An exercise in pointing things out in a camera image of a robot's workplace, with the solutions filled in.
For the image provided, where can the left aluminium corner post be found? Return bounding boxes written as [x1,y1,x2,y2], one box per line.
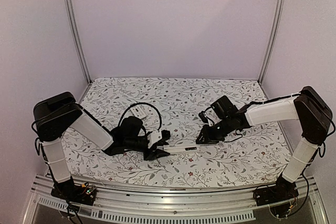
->
[64,0,92,85]

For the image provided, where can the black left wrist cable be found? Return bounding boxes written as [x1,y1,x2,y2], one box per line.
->
[119,102,162,133]

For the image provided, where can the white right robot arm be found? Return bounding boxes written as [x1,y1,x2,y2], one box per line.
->
[196,86,335,201]

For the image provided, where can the white slim remote control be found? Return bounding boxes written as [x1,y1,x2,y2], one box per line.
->
[163,145,199,154]

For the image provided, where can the aluminium corner post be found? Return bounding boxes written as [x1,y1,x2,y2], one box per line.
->
[64,0,92,85]
[258,0,285,86]

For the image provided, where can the right aluminium corner post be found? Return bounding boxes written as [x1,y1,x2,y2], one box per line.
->
[258,0,285,86]

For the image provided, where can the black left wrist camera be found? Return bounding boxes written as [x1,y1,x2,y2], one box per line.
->
[148,130,162,149]

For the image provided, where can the aluminium front rail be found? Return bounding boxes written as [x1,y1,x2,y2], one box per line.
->
[23,175,331,223]

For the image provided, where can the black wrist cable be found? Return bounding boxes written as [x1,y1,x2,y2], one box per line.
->
[202,105,218,125]
[119,102,162,133]

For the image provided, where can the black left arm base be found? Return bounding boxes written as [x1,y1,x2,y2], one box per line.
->
[51,177,97,206]

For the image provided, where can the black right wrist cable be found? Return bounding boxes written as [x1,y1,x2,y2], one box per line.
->
[202,105,218,125]

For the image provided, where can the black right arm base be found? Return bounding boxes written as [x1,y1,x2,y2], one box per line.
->
[253,177,299,219]

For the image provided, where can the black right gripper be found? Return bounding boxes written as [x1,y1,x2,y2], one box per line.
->
[195,117,233,145]

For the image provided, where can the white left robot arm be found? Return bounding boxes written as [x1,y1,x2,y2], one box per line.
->
[31,92,171,200]

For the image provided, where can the floral patterned table mat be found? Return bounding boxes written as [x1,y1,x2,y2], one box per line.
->
[62,78,291,188]

